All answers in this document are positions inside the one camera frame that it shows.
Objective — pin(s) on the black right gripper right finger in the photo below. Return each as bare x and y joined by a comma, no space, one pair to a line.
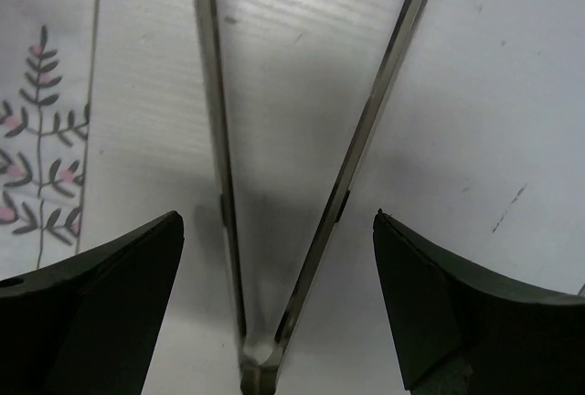
460,328

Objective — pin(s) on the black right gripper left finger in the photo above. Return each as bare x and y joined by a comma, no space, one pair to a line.
89,324

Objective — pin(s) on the stainless steel serving tongs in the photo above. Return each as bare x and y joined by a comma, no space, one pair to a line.
294,92

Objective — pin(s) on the floral animal print placemat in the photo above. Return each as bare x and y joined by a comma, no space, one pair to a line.
47,62

